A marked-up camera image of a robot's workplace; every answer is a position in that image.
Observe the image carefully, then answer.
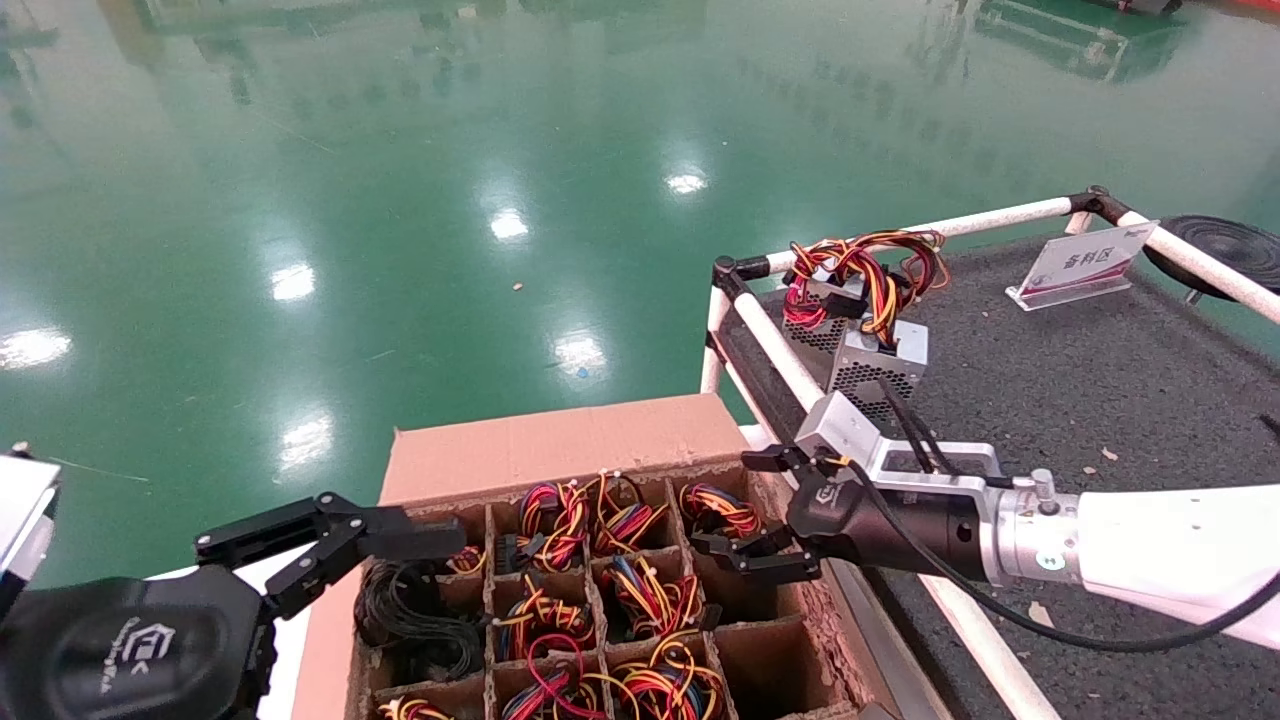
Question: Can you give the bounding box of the black round disc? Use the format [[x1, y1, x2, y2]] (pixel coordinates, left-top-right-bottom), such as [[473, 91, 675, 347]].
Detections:
[[1143, 215, 1280, 304]]

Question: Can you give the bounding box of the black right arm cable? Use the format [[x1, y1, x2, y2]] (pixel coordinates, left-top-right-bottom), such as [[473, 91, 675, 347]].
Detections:
[[845, 460, 1280, 654]]

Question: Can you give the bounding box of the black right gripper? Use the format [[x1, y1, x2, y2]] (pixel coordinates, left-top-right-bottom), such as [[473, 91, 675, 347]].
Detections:
[[690, 445, 991, 586]]

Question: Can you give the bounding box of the clear acrylic sign stand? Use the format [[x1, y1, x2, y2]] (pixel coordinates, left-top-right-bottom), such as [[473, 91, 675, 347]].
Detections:
[[1005, 220, 1161, 311]]

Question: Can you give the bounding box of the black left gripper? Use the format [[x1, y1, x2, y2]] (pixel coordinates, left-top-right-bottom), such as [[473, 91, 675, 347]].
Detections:
[[0, 492, 471, 720]]

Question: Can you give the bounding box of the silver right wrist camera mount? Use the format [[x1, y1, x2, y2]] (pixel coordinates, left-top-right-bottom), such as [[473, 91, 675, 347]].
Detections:
[[795, 390, 1006, 501]]

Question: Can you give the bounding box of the white pipe rack frame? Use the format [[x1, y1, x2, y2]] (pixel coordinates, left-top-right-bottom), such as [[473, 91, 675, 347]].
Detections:
[[700, 185, 1280, 720]]

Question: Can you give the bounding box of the black cable bundle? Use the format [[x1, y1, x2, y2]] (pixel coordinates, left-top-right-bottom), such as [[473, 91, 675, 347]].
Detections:
[[353, 560, 488, 683]]

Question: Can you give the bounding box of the cardboard box with dividers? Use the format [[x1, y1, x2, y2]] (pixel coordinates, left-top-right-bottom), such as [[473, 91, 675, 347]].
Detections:
[[290, 393, 871, 720]]

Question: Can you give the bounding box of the black camera cable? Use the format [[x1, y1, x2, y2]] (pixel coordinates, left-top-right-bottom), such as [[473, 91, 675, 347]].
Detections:
[[878, 378, 946, 471]]

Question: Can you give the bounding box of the black foam mat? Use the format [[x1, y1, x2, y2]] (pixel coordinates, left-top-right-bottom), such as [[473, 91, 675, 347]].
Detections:
[[720, 235, 1280, 720]]

